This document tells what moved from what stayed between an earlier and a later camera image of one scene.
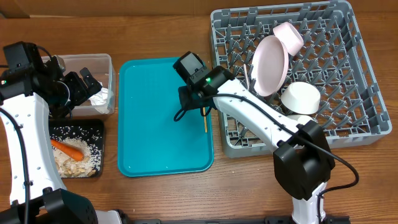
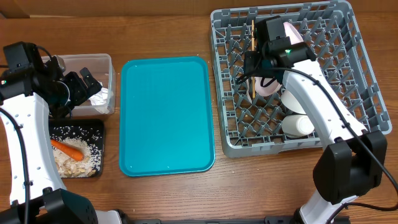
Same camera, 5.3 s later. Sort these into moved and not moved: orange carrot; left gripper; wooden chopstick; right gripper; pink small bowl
Moved: right gripper; wooden chopstick
Not moved: left gripper; pink small bowl; orange carrot
